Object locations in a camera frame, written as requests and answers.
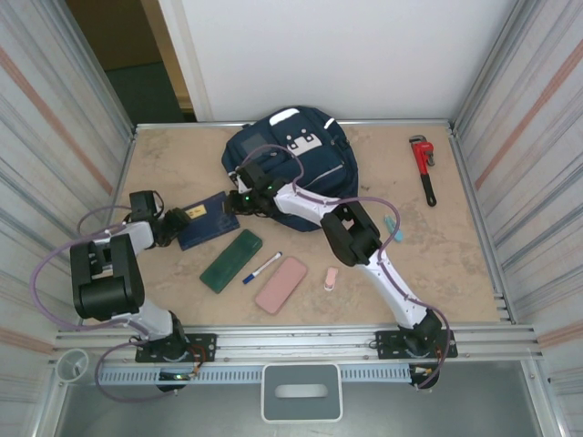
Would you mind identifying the long aluminium table rail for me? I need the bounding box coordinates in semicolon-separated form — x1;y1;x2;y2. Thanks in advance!
134;118;456;133
54;323;543;363

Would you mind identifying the pink pencil case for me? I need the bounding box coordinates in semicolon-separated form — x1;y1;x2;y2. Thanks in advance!
253;256;308;316

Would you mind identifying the aluminium side rail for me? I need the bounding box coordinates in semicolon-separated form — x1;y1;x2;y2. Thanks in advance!
448;122;518;325
79;129;138;329

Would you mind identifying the light blue glue stick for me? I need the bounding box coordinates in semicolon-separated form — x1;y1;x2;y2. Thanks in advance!
384;215;405;243

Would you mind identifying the slotted cable duct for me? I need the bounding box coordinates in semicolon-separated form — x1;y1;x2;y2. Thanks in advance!
97;363;441;386

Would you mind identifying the blue notebook with yellow label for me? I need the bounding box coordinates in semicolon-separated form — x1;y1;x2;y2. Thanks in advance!
177;190;241;252

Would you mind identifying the white plastic cup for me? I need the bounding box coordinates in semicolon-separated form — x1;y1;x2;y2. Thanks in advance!
55;348;92;386

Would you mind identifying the red pipe wrench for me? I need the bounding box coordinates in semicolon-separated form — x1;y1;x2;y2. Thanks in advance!
408;134;438;208

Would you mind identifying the grey pad with white rim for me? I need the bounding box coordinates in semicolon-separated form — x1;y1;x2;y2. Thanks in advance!
261;362;343;424

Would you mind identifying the green pencil case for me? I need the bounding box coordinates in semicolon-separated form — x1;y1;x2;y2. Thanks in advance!
199;229;264;295

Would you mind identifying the white door frame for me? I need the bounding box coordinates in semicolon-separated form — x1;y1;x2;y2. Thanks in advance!
157;0;214;123

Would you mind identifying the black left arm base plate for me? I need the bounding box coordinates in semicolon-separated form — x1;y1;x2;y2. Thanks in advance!
135;333;218;364

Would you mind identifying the black controller board with wires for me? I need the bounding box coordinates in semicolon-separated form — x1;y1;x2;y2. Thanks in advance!
408;362;442;391
156;369;202;396

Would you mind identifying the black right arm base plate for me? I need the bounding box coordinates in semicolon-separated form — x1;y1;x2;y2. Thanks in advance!
373;330;456;361

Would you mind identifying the navy blue backpack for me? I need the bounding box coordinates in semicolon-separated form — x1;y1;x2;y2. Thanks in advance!
221;105;361;233

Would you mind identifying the white marker with blue cap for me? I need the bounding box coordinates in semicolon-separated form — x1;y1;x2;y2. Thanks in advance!
240;249;283;286

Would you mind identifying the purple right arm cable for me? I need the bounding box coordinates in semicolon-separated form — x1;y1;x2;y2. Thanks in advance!
240;144;452;391

